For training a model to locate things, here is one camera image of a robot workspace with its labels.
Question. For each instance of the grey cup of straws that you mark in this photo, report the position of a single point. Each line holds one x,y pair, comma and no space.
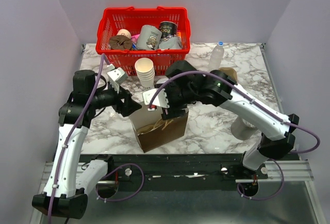
242,130

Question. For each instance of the brown paper takeout bag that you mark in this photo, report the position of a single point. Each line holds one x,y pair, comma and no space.
156,138

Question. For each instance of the brown pulp cup carrier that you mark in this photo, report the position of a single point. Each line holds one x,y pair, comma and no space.
231,72

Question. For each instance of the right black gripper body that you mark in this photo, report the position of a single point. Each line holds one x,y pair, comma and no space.
177,101

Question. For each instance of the brown striped cloth in basket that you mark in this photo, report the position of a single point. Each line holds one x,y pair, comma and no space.
120,42

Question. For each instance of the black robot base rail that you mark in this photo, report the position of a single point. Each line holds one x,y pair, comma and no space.
184,172

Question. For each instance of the clear plastic water bottle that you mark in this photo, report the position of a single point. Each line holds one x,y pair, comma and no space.
216,56

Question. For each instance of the grey crumpled item in basket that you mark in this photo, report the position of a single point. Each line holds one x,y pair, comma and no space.
171,43

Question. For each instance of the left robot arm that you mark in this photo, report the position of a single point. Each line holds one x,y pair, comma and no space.
66,193

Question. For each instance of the red plastic shopping basket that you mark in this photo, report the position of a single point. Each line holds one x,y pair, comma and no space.
132,19

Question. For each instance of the stack of white paper cups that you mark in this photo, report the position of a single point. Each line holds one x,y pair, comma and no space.
145,72

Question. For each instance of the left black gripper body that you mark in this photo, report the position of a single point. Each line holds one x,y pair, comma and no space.
117,107

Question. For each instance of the single brown pulp carrier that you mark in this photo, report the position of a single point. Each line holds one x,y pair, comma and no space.
158,124

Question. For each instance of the grey printed cup in basket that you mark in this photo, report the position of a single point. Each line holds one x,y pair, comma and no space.
149,38

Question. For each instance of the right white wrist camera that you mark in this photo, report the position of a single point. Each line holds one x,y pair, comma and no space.
160,99

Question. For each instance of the stack of cup lids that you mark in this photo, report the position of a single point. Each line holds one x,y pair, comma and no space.
160,82

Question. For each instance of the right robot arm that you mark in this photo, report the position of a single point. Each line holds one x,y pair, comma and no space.
218,89

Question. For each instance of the beige egg-shaped object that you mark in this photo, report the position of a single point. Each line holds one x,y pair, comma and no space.
124,32

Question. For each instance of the black printed can in basket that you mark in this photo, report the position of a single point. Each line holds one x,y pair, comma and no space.
168,29

